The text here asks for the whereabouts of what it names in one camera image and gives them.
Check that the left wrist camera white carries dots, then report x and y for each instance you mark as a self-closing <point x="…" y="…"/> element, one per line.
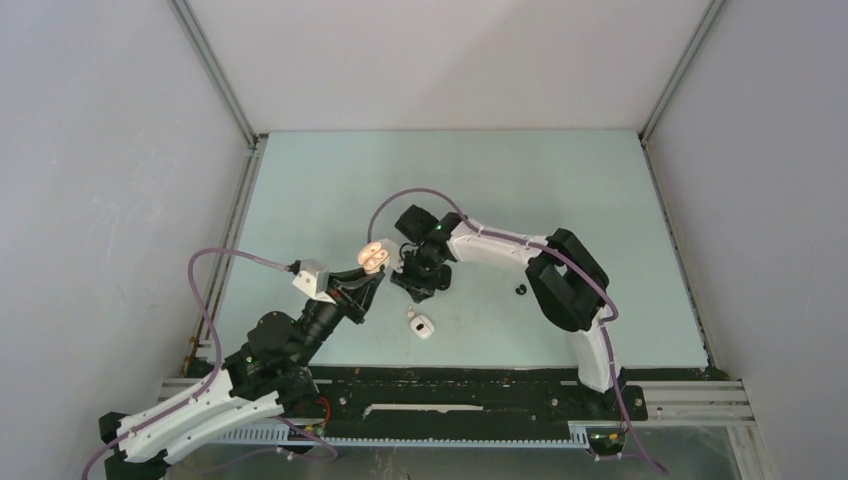
<point x="311" y="277"/>

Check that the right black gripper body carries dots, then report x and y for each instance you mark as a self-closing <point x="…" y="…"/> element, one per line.
<point x="420" y="272"/>

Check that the white earbud case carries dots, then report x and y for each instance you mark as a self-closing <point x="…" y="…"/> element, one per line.
<point x="422" y="326"/>

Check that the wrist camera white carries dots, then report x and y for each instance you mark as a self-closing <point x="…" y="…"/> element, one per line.
<point x="311" y="277"/>
<point x="391" y="255"/>

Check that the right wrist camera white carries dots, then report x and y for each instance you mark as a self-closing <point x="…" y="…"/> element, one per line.
<point x="391" y="255"/>

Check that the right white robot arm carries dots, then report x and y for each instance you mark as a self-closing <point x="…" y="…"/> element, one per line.
<point x="569" y="285"/>

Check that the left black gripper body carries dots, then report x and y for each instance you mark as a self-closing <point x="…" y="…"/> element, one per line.
<point x="345" y="300"/>

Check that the beige earbud case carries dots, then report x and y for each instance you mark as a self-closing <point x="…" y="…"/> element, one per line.
<point x="374" y="258"/>

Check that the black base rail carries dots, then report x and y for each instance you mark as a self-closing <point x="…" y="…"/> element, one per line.
<point x="460" y="404"/>

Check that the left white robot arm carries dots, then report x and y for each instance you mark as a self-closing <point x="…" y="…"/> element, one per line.
<point x="269" y="373"/>

